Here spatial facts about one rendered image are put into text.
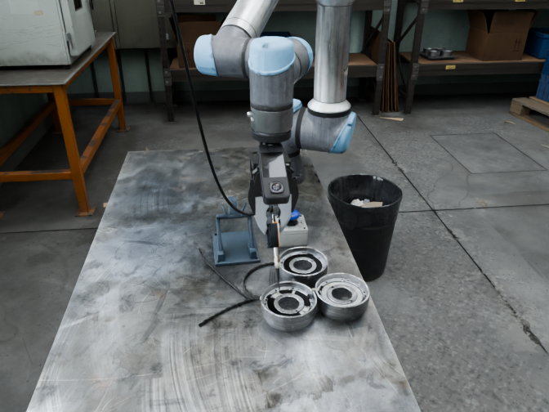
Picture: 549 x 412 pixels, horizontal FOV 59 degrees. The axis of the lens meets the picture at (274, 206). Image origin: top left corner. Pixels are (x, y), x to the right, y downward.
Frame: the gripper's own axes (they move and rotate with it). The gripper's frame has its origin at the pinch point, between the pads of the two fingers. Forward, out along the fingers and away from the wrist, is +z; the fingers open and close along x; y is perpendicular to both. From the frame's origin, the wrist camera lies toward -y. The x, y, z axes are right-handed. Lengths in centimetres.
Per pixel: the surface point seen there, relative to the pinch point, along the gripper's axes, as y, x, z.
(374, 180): 120, -69, 53
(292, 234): 12.8, -6.5, 9.7
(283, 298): -8.1, -0.7, 10.6
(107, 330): -8.9, 32.2, 13.2
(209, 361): -19.3, 14.0, 13.2
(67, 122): 181, 82, 37
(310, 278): -3.7, -7.0, 9.9
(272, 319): -13.6, 2.2, 10.4
